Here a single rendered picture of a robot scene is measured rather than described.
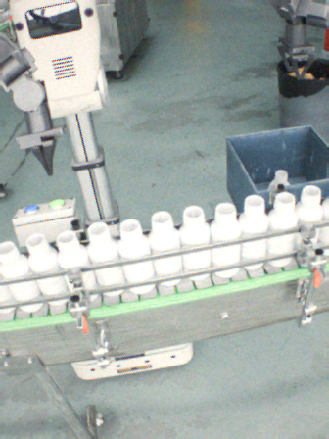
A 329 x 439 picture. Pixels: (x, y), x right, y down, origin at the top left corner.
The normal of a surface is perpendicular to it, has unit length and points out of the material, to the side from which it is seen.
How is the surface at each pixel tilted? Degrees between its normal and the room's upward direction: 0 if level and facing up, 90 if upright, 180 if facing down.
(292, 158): 90
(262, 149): 90
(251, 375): 0
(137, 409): 0
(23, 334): 90
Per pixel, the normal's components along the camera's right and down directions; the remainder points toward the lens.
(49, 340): 0.16, 0.64
